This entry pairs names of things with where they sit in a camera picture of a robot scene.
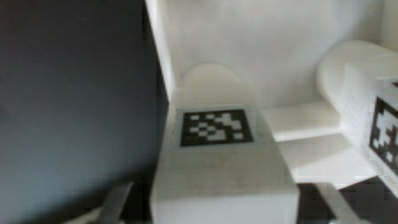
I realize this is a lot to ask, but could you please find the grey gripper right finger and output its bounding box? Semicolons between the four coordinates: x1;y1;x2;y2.
314;183;371;224

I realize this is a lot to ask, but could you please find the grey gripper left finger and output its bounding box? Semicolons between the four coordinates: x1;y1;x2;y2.
95;182;133;224

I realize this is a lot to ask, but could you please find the white chair leg block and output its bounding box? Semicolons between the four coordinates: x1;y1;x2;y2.
151;63;298;224

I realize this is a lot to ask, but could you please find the white chair seat part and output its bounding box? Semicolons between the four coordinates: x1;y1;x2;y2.
145;0;387;188

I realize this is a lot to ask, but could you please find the white chair leg tagged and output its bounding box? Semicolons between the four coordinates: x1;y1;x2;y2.
316;40;398;198

